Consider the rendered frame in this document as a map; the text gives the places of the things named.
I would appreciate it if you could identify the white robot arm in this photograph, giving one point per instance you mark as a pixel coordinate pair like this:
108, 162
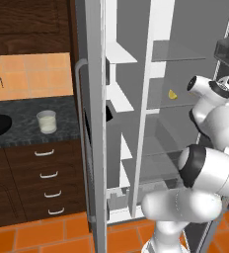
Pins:
198, 204

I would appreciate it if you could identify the glass fridge shelf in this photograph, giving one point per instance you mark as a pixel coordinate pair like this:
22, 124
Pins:
172, 51
162, 99

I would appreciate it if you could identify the yellow lemon wedge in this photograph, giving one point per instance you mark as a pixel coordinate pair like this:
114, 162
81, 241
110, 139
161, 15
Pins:
172, 95

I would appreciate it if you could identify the glass of lemonade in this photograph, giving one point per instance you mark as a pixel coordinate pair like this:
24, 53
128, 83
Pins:
47, 123

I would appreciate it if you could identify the grey fridge body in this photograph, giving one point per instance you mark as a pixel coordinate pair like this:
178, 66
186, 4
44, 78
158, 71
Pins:
129, 26

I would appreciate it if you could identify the dark wood drawer front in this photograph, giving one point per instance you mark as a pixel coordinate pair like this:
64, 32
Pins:
27, 178
24, 156
34, 214
31, 197

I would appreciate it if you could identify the dark wood cupboard door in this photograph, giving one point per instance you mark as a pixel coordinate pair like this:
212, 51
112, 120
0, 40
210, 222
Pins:
3, 191

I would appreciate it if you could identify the dark door bin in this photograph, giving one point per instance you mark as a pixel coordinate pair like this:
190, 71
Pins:
226, 52

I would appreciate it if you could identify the dark wood wall cupboard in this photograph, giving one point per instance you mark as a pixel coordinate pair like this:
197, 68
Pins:
31, 23

